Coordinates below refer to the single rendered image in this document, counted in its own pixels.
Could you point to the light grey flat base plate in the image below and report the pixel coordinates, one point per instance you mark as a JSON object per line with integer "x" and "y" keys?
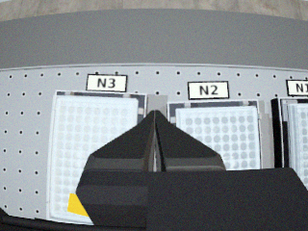
{"x": 26, "y": 96}

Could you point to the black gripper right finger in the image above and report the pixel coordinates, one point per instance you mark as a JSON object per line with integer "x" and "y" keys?
{"x": 180, "y": 151}

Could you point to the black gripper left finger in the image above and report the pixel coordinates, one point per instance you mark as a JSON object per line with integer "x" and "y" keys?
{"x": 134, "y": 149}

